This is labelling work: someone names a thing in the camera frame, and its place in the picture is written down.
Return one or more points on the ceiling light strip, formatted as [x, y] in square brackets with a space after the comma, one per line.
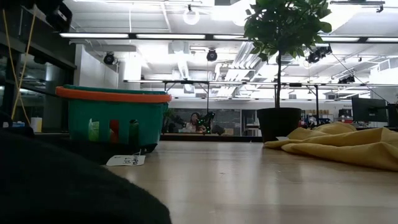
[93, 35]
[340, 39]
[228, 37]
[382, 40]
[171, 36]

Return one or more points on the black ceiling spotlight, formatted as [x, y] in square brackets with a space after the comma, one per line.
[211, 55]
[317, 55]
[109, 58]
[346, 80]

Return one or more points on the white cup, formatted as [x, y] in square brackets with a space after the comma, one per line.
[36, 124]

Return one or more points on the black computer monitor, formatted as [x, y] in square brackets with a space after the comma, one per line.
[368, 109]
[393, 115]

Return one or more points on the yellow cloth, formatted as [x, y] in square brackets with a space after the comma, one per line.
[342, 149]

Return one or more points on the person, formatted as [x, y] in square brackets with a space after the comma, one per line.
[193, 124]

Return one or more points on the black background equipment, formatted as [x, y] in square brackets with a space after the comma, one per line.
[210, 119]

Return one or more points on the black cloth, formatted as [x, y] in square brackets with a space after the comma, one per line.
[62, 186]

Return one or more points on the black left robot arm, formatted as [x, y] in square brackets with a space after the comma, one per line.
[59, 15]

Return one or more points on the round pendant lamp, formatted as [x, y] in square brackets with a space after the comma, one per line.
[191, 16]

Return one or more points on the teal plastic basket orange rim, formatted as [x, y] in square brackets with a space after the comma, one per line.
[124, 109]

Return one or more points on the black aluminium table frame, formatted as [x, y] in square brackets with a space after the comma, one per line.
[217, 137]

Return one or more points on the white handwritten paper tag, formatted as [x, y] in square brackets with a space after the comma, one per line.
[126, 160]

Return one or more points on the small blue white box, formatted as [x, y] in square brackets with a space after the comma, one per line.
[14, 124]

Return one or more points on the small potted succulent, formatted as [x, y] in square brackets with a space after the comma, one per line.
[168, 119]

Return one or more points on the large potted leafy plant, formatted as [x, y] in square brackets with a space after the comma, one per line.
[278, 124]

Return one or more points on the white blank fabric label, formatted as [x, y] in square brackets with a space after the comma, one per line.
[282, 138]

